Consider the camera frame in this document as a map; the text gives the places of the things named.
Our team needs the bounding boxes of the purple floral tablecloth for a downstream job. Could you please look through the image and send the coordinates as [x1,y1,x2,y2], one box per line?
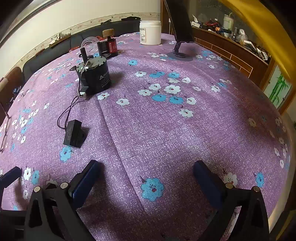
[0,32,292,241]

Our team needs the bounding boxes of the black cylindrical motor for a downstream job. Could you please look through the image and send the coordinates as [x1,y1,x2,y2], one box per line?
[70,46,112,97]

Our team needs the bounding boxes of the clear glass bowl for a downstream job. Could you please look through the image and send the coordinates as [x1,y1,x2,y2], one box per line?
[81,37,100,57]

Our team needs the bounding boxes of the small gadget clutter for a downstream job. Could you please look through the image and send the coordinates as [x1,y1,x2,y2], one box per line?
[9,86,22,102]

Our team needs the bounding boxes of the black smartphone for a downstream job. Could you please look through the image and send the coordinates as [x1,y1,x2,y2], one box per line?
[165,0,194,42]

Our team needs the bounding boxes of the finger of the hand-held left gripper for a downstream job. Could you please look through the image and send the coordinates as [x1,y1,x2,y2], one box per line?
[0,166,22,202]

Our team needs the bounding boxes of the black phone stand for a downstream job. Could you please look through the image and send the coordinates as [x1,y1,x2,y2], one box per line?
[166,40,194,62]

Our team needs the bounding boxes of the wooden partition frame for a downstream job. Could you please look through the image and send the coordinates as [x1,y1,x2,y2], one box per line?
[217,0,296,116]

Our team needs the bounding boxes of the small red label motor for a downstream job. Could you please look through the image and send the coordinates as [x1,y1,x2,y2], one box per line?
[97,29,119,59]

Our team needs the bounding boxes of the black capacitor box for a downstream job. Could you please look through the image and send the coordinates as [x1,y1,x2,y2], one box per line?
[63,120,90,149]

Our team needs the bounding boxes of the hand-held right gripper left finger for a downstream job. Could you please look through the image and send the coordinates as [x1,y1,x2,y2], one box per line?
[24,159,102,241]

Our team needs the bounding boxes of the eyeglasses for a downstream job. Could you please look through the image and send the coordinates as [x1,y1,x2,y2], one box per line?
[0,102,12,152]

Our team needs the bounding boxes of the small wooden plank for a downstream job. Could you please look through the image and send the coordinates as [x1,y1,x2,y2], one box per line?
[48,33,71,48]

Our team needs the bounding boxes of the bamboo painted glass panel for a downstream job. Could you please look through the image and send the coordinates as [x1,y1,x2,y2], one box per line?
[262,66,294,110]

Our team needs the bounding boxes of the white plastic jug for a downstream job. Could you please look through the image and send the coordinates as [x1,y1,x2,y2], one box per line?
[223,13,234,32]

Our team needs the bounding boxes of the wooden brick pattern cabinet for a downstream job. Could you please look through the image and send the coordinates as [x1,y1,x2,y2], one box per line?
[162,0,277,87]

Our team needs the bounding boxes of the thin black wire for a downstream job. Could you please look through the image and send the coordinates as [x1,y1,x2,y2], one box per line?
[57,95,81,129]

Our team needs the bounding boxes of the brown side table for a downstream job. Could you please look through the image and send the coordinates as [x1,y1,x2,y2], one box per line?
[0,67,25,109]

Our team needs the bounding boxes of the cluttered wooden sideboard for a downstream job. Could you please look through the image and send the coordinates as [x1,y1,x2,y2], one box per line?
[191,13,271,64]

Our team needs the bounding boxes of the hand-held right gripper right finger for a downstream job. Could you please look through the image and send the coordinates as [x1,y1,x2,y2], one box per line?
[193,160,270,241]

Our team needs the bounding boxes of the white plastic jar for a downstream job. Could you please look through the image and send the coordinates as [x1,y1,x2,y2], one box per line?
[139,20,162,46]

